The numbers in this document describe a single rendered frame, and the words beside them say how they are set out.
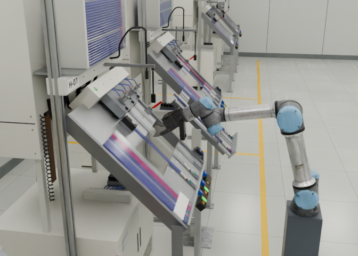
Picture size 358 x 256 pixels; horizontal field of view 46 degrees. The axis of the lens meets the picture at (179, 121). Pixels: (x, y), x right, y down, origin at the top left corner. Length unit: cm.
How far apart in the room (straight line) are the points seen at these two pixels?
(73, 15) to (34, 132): 52
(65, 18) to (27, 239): 105
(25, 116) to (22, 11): 43
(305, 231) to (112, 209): 103
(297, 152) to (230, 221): 132
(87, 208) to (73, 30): 95
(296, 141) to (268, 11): 771
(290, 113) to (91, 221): 109
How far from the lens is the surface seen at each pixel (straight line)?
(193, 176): 230
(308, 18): 978
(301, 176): 219
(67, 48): 187
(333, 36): 991
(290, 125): 206
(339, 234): 336
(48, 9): 172
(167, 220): 190
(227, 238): 314
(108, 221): 218
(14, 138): 198
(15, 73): 188
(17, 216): 233
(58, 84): 176
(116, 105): 208
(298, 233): 245
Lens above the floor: 177
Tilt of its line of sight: 19 degrees down
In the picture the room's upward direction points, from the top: straight up
